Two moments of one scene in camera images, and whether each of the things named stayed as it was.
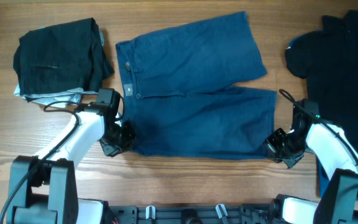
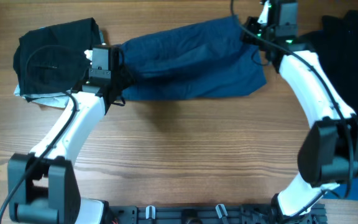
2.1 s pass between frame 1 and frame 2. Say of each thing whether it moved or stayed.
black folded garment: stayed
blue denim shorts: moved
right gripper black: moved
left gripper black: moved
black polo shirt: stayed
